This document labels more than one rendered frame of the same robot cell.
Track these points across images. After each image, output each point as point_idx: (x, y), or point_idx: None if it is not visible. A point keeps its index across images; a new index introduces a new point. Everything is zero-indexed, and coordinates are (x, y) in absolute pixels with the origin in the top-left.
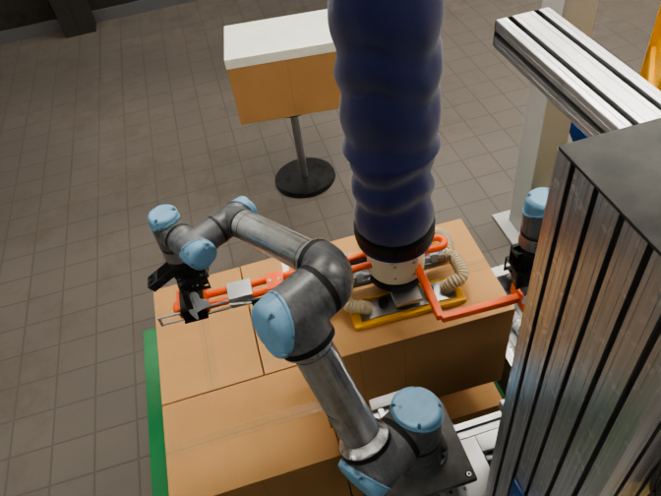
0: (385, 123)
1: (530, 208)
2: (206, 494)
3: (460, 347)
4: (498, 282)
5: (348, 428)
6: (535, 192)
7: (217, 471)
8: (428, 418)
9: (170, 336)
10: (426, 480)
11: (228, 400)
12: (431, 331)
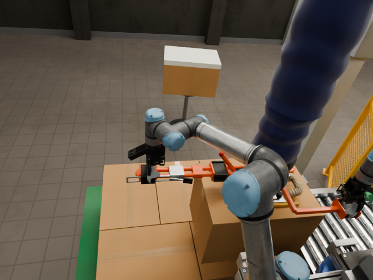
0: (310, 87)
1: None
2: None
3: (288, 231)
4: (314, 198)
5: (263, 273)
6: None
7: (127, 277)
8: (303, 275)
9: (110, 191)
10: None
11: (138, 234)
12: (280, 218)
